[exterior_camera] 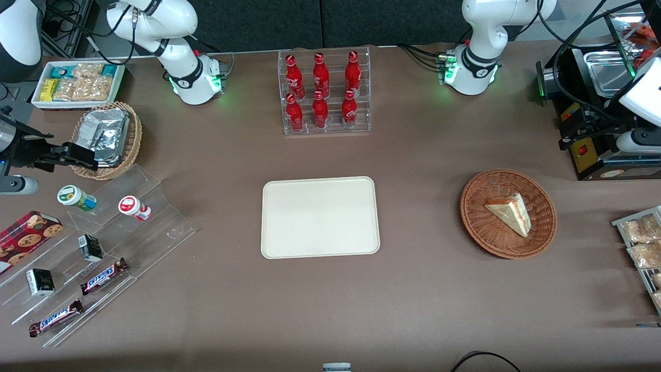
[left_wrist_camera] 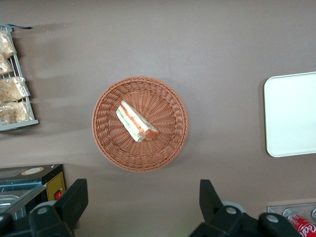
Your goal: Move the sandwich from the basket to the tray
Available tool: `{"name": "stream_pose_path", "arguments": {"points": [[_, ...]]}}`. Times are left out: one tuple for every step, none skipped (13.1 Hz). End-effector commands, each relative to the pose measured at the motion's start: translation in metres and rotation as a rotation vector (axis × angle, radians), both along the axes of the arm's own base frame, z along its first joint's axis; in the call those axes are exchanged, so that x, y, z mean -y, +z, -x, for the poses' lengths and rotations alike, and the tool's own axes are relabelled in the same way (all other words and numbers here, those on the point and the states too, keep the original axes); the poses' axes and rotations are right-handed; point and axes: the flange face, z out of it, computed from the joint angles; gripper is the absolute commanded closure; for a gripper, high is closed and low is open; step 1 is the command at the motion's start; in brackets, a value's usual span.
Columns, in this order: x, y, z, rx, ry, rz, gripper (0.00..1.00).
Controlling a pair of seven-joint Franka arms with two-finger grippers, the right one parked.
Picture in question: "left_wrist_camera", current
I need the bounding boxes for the black glass food warmer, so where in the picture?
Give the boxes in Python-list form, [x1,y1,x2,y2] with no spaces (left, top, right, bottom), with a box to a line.
[0,163,67,221]

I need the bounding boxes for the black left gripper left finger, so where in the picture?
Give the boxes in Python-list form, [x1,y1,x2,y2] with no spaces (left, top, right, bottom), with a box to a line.
[28,179,89,237]

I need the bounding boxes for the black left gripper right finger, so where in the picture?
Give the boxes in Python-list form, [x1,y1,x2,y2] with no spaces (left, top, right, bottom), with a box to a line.
[189,179,250,237]

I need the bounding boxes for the brown round wicker basket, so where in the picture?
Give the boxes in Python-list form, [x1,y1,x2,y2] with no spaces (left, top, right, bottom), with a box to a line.
[91,76,190,173]

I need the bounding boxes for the grey wire rack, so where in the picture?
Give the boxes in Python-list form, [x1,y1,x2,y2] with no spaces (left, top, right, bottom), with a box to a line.
[0,22,40,132]

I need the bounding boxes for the triangular sandwich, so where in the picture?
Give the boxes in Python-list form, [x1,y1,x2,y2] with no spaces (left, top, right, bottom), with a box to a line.
[116,100,159,143]

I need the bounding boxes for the clear acrylic bottle rack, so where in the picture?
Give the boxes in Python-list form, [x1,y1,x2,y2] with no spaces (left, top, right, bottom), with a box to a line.
[266,202,316,237]

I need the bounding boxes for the clear bagged pastry snack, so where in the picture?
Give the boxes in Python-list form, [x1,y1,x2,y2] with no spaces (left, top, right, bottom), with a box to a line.
[0,100,33,125]
[0,31,17,59]
[0,76,31,103]
[0,53,14,76]

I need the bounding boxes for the cream rectangular tray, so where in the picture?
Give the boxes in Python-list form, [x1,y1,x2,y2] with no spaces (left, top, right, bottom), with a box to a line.
[263,71,316,158]

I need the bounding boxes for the blue tape strip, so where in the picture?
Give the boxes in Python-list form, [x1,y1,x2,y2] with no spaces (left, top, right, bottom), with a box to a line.
[6,23,33,30]

